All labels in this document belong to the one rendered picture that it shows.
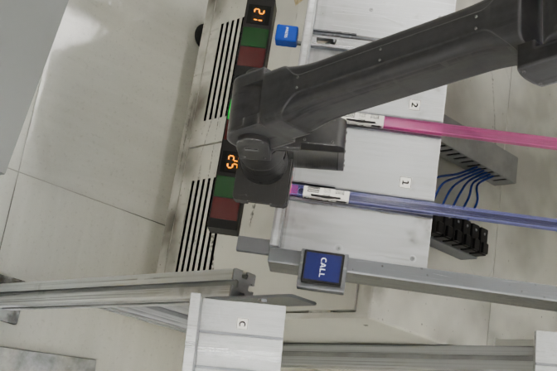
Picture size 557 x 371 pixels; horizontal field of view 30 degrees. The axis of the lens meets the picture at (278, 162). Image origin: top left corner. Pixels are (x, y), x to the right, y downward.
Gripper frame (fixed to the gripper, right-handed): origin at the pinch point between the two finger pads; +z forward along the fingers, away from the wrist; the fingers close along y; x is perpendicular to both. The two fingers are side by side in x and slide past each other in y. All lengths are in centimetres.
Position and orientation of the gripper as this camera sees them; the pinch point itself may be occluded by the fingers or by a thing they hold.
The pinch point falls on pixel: (268, 184)
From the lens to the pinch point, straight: 135.5
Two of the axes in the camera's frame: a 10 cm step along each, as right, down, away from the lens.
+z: 0.5, 3.1, 9.5
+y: 1.4, -9.4, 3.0
